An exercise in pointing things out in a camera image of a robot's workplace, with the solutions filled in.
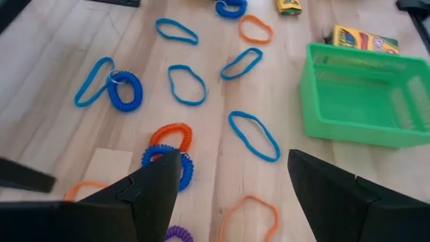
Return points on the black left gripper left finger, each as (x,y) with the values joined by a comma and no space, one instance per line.
(154,188)

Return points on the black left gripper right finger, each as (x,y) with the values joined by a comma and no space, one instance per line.
(336,201)

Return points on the blue spiral wrist coil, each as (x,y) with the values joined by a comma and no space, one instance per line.
(188,174)
(221,11)
(111,92)

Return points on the purple spiral wrist coil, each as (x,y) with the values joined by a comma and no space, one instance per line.
(179,232)

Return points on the orange spiral wrist coil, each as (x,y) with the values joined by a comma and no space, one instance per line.
(171,127)

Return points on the blue rubber band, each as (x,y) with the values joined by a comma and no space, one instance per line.
(170,84)
(230,121)
(78,102)
(223,75)
(157,27)

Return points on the yellow green crayon box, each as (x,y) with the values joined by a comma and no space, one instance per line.
(363,38)

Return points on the orange rubber band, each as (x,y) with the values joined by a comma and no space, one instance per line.
(241,30)
(250,197)
(85,183)

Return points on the small four-crayon box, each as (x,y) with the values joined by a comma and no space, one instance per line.
(289,6)

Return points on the green plastic slotted basket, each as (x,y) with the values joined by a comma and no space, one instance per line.
(352,111)

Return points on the black mesh monitor riser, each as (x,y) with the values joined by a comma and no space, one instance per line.
(27,176)

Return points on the black aluminium rig frame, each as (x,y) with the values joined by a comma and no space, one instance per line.
(413,4)

